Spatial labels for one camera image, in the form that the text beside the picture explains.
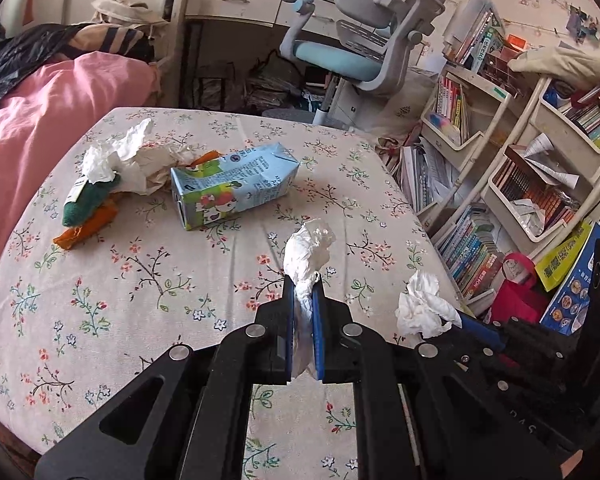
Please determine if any orange peel piece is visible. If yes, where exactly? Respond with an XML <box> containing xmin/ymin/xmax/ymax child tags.
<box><xmin>189</xmin><ymin>151</ymin><xmax>222</xmax><ymax>167</ymax></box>

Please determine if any white tissue wad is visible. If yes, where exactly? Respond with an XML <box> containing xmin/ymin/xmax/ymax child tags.
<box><xmin>283</xmin><ymin>219</ymin><xmax>335</xmax><ymax>378</ymax></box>

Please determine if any red tote bag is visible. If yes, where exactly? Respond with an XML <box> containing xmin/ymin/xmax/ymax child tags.
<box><xmin>490</xmin><ymin>252</ymin><xmax>548</xmax><ymax>323</ymax></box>

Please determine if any pink duvet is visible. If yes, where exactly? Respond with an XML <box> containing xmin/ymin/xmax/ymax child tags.
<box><xmin>0</xmin><ymin>52</ymin><xmax>159</xmax><ymax>257</ymax></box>

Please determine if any grey blue desk chair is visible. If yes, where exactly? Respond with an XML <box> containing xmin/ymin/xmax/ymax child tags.
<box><xmin>279</xmin><ymin>0</ymin><xmax>445</xmax><ymax>126</ymax></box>

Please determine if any white tissue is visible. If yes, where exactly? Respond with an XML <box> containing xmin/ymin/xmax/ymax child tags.
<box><xmin>396</xmin><ymin>270</ymin><xmax>463</xmax><ymax>339</ymax></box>

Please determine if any striped pillow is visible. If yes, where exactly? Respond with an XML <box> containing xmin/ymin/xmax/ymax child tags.
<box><xmin>58</xmin><ymin>24</ymin><xmax>155</xmax><ymax>63</ymax></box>

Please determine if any floral bed sheet mattress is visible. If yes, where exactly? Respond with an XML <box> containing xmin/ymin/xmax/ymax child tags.
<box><xmin>0</xmin><ymin>108</ymin><xmax>460</xmax><ymax>476</ymax></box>

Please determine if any blue milk carton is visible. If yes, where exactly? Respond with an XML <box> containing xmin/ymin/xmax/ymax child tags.
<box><xmin>171</xmin><ymin>143</ymin><xmax>300</xmax><ymax>231</ymax></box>

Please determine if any white desk with drawers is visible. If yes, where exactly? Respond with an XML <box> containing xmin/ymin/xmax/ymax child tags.
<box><xmin>179</xmin><ymin>0</ymin><xmax>347</xmax><ymax>110</ymax></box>

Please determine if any blue yellow box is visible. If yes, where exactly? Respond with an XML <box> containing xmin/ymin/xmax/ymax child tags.
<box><xmin>540</xmin><ymin>222</ymin><xmax>600</xmax><ymax>335</ymax></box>

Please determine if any white book rack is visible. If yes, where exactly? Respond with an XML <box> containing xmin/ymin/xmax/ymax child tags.
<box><xmin>388</xmin><ymin>0</ymin><xmax>526</xmax><ymax>232</ymax></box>
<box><xmin>427</xmin><ymin>76</ymin><xmax>600</xmax><ymax>307</ymax></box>

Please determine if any beige canvas bag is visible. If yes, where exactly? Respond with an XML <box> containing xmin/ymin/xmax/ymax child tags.
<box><xmin>91</xmin><ymin>0</ymin><xmax>166</xmax><ymax>27</ymax></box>

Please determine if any black plastic bag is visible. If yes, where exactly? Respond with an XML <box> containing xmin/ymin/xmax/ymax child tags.
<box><xmin>0</xmin><ymin>24</ymin><xmax>85</xmax><ymax>101</ymax></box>

